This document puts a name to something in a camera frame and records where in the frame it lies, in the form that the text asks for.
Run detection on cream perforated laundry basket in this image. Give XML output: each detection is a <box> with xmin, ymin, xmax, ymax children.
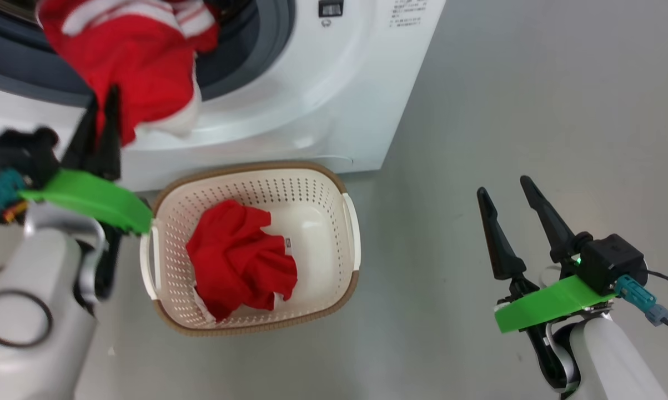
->
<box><xmin>139</xmin><ymin>161</ymin><xmax>363</xmax><ymax>337</ymax></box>

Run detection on teal right camera connector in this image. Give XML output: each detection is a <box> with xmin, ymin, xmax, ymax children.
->
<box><xmin>614</xmin><ymin>274</ymin><xmax>668</xmax><ymax>327</ymax></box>

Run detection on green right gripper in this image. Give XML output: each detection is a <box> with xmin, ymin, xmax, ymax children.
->
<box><xmin>476</xmin><ymin>175</ymin><xmax>616</xmax><ymax>335</ymax></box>

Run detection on white front-load washing machine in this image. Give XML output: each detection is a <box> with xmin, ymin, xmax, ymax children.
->
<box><xmin>0</xmin><ymin>0</ymin><xmax>446</xmax><ymax>193</ymax></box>

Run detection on black cable loop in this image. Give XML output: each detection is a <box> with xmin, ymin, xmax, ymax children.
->
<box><xmin>0</xmin><ymin>288</ymin><xmax>54</xmax><ymax>349</ymax></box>

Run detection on red garment with white stripes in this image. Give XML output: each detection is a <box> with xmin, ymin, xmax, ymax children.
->
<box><xmin>36</xmin><ymin>0</ymin><xmax>221</xmax><ymax>147</ymax></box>

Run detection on teal camera connector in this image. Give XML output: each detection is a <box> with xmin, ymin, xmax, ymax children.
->
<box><xmin>0</xmin><ymin>169</ymin><xmax>27</xmax><ymax>207</ymax></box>
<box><xmin>614</xmin><ymin>274</ymin><xmax>668</xmax><ymax>327</ymax></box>

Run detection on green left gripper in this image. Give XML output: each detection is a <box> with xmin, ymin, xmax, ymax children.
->
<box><xmin>19</xmin><ymin>85</ymin><xmax>153</xmax><ymax>234</ymax></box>

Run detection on plain red white garment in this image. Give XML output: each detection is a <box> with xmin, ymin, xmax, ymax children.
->
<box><xmin>185</xmin><ymin>199</ymin><xmax>300</xmax><ymax>323</ymax></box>

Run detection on teal left camera connector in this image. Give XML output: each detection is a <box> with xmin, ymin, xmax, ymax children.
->
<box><xmin>0</xmin><ymin>169</ymin><xmax>27</xmax><ymax>207</ymax></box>

